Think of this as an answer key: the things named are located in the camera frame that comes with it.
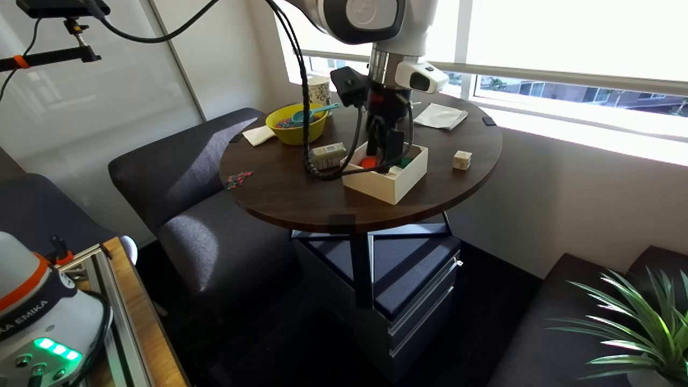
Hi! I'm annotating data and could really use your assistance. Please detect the yellow bowl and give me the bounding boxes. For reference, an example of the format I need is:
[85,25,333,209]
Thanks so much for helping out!
[265,101,333,148]

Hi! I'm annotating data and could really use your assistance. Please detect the aluminium profile frame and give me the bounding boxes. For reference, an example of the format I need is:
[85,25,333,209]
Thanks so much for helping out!
[62,245,155,387]

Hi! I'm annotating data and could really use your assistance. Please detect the round dark wooden table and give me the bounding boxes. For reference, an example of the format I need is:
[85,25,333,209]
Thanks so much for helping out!
[217,90,506,312]

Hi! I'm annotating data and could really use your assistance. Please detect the dark grey chair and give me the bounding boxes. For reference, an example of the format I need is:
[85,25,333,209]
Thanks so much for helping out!
[0,143,118,262]

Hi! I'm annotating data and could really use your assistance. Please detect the scattered colourful candies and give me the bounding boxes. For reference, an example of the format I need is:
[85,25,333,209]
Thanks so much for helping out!
[225,167,257,191]

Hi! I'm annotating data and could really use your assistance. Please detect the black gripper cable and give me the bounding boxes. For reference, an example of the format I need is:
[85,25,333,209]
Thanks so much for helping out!
[267,0,370,182]

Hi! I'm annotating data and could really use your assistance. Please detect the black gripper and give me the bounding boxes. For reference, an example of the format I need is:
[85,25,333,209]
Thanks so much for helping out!
[364,75,418,175]

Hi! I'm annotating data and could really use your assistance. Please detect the black stereo camera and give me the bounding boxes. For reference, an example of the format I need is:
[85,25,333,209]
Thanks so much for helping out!
[14,0,114,21]

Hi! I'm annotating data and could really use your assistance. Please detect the white paper napkin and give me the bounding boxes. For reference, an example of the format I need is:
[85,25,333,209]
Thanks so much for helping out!
[242,123,279,150]

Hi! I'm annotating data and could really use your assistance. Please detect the pale window rail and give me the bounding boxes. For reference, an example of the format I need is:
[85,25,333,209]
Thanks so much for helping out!
[299,45,688,98]

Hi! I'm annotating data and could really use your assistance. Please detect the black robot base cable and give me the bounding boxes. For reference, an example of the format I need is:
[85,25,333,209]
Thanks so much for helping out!
[69,284,118,387]

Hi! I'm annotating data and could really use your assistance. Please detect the pale wooden toy box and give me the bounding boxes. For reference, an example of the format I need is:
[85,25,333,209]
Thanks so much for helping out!
[340,140,433,209]

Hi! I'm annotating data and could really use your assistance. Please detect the printed paper cup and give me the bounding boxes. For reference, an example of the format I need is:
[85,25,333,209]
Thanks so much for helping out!
[305,71,333,107]

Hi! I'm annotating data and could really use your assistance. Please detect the teal measuring scoop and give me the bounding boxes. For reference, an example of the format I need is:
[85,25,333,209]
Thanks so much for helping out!
[289,102,337,129]

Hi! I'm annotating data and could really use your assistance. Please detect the light wooden robot platform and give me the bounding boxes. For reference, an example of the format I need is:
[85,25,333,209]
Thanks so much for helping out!
[58,233,189,387]

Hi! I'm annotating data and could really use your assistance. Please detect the green spiky potted plant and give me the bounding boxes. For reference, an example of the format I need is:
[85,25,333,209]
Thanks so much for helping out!
[549,266,688,387]

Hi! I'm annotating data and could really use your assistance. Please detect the dark leather armchair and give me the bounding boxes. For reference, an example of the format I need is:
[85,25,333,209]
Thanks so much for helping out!
[106,105,307,306]

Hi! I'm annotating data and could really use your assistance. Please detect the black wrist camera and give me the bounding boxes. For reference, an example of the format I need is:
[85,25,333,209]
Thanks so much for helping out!
[328,65,376,112]

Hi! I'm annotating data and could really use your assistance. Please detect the small pale wooden cube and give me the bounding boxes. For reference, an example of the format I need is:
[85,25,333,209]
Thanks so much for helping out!
[449,148,476,173]

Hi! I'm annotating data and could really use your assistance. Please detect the black boom with orange clamps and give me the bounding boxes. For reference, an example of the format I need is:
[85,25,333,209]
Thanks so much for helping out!
[0,15,104,75]

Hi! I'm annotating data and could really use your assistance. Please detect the black camera cable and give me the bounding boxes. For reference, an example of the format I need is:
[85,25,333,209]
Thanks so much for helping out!
[95,0,222,45]

